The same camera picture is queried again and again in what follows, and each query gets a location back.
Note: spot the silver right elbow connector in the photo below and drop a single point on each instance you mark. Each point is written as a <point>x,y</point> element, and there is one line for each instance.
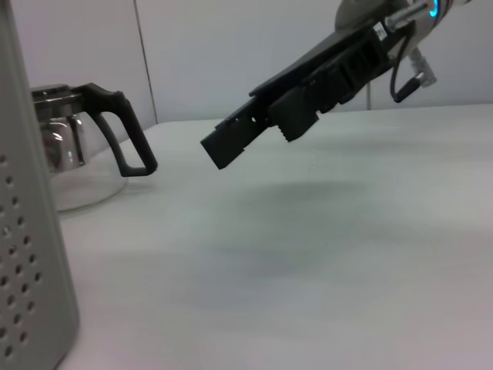
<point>421,67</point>

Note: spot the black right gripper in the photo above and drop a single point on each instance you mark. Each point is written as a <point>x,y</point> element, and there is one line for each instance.
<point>339,65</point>

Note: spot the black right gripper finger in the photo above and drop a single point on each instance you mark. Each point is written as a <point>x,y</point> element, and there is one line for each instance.
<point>231,138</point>

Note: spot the grey perforated storage bin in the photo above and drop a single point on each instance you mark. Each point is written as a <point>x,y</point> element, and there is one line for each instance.
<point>23,231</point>

